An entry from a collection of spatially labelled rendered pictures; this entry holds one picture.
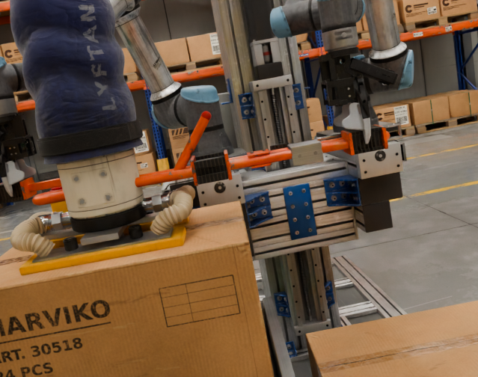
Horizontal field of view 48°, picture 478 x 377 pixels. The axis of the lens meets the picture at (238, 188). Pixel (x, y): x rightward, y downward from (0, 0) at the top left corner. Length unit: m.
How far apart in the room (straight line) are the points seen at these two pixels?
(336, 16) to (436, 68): 9.55
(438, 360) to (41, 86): 1.07
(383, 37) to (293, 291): 0.91
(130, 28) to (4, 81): 0.44
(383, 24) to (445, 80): 9.11
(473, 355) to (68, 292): 0.92
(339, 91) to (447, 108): 8.22
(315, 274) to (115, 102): 1.08
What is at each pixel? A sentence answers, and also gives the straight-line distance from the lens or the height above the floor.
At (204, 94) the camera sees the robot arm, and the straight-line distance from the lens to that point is 1.72.
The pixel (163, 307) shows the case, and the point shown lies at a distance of 1.10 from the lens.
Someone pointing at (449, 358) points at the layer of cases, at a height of 0.54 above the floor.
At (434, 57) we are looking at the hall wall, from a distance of 10.73.
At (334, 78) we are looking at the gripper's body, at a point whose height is 1.22.
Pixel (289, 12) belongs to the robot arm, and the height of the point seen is 1.39.
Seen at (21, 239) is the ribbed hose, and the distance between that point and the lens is 1.21.
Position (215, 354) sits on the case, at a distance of 1.14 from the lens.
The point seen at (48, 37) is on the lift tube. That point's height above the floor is 1.40.
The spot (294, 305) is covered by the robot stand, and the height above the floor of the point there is 0.44.
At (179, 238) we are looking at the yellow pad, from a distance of 1.11.
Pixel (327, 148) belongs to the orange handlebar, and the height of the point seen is 1.08.
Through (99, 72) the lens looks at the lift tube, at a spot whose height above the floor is 1.32.
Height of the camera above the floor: 1.24
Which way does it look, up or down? 10 degrees down
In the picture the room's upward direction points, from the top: 10 degrees counter-clockwise
